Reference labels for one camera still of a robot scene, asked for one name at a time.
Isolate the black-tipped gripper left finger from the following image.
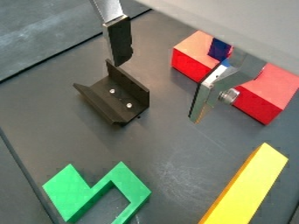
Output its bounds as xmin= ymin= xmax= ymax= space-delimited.
xmin=90 ymin=0 xmax=134 ymax=67

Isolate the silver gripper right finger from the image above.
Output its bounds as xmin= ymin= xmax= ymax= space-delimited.
xmin=188 ymin=49 xmax=267 ymax=123

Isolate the yellow rectangular bar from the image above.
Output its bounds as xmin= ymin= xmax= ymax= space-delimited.
xmin=199 ymin=143 xmax=288 ymax=224

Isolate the red board base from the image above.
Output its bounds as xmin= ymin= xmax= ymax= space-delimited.
xmin=172 ymin=31 xmax=299 ymax=124

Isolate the blue rear U-shaped piece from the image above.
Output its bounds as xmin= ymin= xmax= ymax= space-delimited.
xmin=208 ymin=38 xmax=232 ymax=61

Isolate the green notched block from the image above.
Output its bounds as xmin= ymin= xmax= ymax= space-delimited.
xmin=41 ymin=162 xmax=152 ymax=224

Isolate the black U-shaped bracket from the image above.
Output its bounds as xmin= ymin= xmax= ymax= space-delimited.
xmin=73 ymin=59 xmax=150 ymax=126

